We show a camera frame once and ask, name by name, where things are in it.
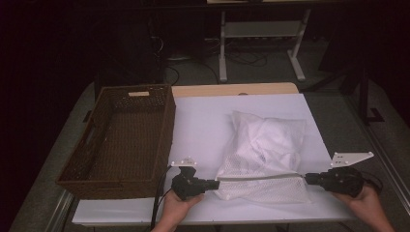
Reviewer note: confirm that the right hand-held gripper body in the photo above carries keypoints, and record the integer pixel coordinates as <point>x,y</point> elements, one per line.
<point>345,182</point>

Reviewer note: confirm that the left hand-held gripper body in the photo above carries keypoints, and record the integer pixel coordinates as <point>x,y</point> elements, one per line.
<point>190,187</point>

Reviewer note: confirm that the white mesh laundry bag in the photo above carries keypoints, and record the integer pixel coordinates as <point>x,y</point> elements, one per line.
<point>257,190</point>

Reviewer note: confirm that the white garment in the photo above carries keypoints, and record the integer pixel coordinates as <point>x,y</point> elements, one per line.
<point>274,145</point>

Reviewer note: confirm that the brown wicker basket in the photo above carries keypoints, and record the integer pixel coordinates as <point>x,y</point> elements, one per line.
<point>125,145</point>

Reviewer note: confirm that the person's left hand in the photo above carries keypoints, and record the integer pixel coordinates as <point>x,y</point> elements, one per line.
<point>177,209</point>

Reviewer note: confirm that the person's right hand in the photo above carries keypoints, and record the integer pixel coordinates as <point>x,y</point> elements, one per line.
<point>366,204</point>

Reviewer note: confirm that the white board mat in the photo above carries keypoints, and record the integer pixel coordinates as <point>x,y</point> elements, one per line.
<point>199,129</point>

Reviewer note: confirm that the black metal stand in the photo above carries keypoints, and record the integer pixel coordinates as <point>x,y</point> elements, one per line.
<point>364,96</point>

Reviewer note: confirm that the white metal stand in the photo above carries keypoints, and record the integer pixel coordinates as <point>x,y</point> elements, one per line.
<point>261,29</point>

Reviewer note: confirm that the aluminium frame rail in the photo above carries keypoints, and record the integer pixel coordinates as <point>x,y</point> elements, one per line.
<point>393,174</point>
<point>59,212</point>

